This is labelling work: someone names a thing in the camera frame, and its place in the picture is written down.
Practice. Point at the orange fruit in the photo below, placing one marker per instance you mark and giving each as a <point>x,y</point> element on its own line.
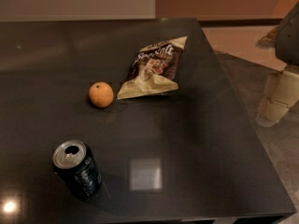
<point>101,94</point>

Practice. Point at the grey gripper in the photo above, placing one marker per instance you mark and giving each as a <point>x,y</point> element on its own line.
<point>288,36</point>

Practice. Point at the brown chip bag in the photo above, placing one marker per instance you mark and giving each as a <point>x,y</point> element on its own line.
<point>153,70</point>

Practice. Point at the black soda can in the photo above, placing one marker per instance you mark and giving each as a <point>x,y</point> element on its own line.
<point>74,163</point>

